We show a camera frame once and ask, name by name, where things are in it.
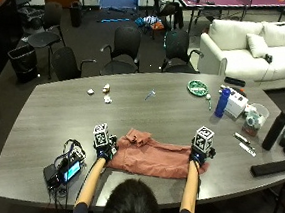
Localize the white marker cube right glove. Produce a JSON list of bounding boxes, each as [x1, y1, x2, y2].
[[192, 124, 216, 156]]

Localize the purple table-tennis table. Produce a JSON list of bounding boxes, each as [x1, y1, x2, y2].
[[170, 0, 285, 43]]

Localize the pink garment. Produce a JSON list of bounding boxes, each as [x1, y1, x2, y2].
[[104, 126, 212, 183]]

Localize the clear plastic container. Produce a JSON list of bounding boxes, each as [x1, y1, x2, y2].
[[240, 101, 271, 139]]

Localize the person's left hand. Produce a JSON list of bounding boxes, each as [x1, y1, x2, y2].
[[94, 133, 120, 162]]

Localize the black mesh office chair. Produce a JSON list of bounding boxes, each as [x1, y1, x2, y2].
[[159, 27, 207, 77], [97, 22, 144, 80], [48, 44, 99, 85], [24, 0, 70, 81]]

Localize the the person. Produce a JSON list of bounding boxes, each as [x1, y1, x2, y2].
[[72, 173, 198, 213]]

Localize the white sofa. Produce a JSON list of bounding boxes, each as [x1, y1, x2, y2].
[[196, 12, 285, 93]]

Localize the black game controller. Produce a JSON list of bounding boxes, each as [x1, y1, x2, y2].
[[264, 53, 275, 65]]

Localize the blue water bottle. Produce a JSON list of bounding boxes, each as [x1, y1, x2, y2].
[[213, 86, 232, 120]]

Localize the white box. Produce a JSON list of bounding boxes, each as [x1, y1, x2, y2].
[[224, 89, 250, 120]]

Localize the black and silver marker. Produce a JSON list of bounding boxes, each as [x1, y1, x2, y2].
[[232, 132, 252, 146]]

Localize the white marker cube left glove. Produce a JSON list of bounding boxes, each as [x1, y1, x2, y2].
[[91, 121, 111, 151]]

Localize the black device with lit screen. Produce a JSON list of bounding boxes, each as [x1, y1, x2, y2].
[[41, 136, 89, 194]]

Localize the silver pen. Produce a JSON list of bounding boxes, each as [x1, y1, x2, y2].
[[238, 141, 258, 159]]

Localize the green coiled cable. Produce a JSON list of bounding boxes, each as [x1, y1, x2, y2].
[[186, 78, 210, 98]]

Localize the person's right hand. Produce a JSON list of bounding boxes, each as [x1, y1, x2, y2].
[[188, 143, 217, 169]]

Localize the black cabinet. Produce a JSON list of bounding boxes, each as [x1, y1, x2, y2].
[[0, 0, 27, 83]]

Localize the black waste bin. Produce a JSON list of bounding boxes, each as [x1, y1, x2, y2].
[[4, 42, 41, 85]]

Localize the white sofa cushion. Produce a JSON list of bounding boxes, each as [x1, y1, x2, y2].
[[243, 32, 271, 60]]

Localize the black flat remote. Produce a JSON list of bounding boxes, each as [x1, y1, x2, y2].
[[223, 76, 247, 88]]

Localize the long black flat case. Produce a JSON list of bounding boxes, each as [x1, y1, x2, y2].
[[249, 156, 285, 181]]

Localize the white marker cube glove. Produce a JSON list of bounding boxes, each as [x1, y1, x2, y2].
[[91, 121, 111, 151], [192, 124, 216, 156]]

